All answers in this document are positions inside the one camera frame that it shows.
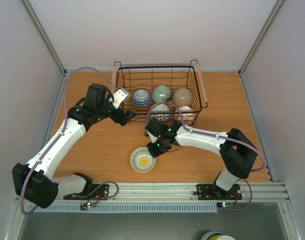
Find red patterned bowl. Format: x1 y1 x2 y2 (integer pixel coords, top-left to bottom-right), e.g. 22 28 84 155
131 88 152 107

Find white bowl yellow suns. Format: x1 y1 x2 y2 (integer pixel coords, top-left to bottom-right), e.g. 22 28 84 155
129 146 156 173

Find white bowl dark diamond pattern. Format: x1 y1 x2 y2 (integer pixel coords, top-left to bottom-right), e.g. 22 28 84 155
149 103 170 122

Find mint green bowl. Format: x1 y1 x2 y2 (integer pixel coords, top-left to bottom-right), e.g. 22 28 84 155
151 85 173 103

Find white bowl orange pattern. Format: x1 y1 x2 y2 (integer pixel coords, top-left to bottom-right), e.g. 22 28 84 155
174 105 196 125

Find cream white bowl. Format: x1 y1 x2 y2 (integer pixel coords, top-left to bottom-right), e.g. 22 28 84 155
172 87 193 106

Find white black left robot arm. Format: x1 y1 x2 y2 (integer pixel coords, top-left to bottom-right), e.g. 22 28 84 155
12 83 134 208

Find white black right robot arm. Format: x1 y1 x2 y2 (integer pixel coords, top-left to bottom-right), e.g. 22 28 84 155
144 118 259 200

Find white yellow container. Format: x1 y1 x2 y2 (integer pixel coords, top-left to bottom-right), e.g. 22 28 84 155
200 231 235 240

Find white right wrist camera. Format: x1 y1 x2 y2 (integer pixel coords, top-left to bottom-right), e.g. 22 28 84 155
144 131 158 143

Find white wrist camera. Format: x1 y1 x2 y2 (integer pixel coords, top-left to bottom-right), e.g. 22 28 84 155
112 88 131 109
144 131 158 143

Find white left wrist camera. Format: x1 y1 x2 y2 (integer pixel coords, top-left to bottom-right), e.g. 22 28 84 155
112 88 131 109

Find black wire dish rack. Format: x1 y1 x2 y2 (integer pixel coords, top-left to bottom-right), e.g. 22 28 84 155
112 59 208 124

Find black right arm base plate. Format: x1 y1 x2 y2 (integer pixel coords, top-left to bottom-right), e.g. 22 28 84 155
193 184 243 201

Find grey slotted cable duct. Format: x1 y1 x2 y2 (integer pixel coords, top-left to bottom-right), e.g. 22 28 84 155
35 202 218 214

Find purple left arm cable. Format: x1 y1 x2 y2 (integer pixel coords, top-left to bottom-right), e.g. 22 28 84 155
19 66 119 216

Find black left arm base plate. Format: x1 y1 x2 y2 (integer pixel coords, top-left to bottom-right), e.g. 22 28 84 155
63 183 110 201

